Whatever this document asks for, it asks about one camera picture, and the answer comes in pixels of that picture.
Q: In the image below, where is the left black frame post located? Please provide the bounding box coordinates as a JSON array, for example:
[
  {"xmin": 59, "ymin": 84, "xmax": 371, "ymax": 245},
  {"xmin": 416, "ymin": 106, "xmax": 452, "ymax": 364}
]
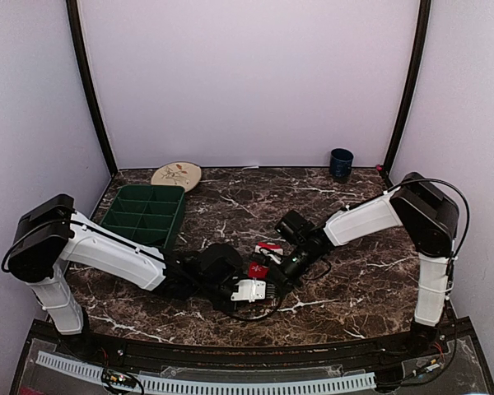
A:
[{"xmin": 65, "ymin": 0, "xmax": 119, "ymax": 176}]

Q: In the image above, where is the green plastic divider tray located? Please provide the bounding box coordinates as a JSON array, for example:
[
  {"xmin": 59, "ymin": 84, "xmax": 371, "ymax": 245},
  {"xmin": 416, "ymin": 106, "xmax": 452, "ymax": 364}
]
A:
[{"xmin": 100, "ymin": 184, "xmax": 185, "ymax": 250}]

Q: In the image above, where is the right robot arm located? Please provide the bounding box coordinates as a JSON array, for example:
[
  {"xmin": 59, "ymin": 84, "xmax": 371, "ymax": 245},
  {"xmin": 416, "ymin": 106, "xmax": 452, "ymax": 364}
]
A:
[{"xmin": 267, "ymin": 172, "xmax": 465, "ymax": 357}]

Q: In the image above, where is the beige decorated plate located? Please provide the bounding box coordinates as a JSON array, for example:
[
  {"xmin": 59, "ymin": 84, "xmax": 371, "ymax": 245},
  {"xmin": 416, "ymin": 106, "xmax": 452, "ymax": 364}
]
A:
[{"xmin": 151, "ymin": 161, "xmax": 202, "ymax": 193}]

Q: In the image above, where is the black frame post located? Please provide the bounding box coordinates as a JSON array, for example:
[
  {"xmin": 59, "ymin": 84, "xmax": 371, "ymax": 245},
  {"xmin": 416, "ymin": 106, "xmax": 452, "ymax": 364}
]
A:
[
  {"xmin": 65, "ymin": 0, "xmax": 119, "ymax": 176},
  {"xmin": 382, "ymin": 0, "xmax": 432, "ymax": 174}
]

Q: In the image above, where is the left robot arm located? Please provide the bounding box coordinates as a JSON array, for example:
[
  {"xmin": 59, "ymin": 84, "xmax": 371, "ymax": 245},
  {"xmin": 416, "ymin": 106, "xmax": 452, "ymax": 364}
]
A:
[{"xmin": 1, "ymin": 194, "xmax": 283, "ymax": 359}]

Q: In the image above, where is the dark blue mug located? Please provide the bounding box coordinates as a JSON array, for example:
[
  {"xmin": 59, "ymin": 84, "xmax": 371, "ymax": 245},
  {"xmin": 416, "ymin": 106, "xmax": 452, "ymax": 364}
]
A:
[{"xmin": 329, "ymin": 148, "xmax": 354, "ymax": 183}]

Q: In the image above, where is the right black frame post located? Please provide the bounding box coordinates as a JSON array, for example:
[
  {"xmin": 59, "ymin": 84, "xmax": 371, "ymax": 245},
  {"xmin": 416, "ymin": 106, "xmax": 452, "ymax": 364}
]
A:
[{"xmin": 382, "ymin": 0, "xmax": 432, "ymax": 174}]

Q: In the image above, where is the white slotted cable duct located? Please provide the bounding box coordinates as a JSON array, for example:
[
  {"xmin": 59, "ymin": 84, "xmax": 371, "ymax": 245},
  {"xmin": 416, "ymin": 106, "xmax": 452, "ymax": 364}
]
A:
[{"xmin": 35, "ymin": 351, "xmax": 376, "ymax": 394}]

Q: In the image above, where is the red Santa Christmas sock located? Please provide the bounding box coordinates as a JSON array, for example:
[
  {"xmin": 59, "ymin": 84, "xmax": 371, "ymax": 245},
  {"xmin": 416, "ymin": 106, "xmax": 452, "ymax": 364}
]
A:
[{"xmin": 248, "ymin": 242, "xmax": 284, "ymax": 279}]

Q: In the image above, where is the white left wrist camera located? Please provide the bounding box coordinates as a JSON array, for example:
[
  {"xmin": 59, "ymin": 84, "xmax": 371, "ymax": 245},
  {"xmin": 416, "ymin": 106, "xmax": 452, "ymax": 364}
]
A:
[{"xmin": 231, "ymin": 279, "xmax": 267, "ymax": 303}]

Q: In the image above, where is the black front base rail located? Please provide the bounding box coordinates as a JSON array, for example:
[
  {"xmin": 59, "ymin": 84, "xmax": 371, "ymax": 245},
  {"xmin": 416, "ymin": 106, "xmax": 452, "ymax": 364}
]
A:
[{"xmin": 60, "ymin": 303, "xmax": 440, "ymax": 368}]

